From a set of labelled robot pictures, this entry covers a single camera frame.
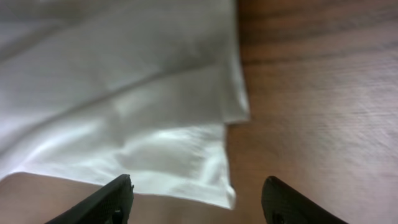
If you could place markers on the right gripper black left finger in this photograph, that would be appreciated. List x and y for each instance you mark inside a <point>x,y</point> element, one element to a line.
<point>111,204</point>

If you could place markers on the white t-shirt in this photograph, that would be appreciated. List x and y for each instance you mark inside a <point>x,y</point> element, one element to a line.
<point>91,90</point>

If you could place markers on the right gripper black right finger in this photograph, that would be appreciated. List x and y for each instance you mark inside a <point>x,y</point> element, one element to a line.
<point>281,204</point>

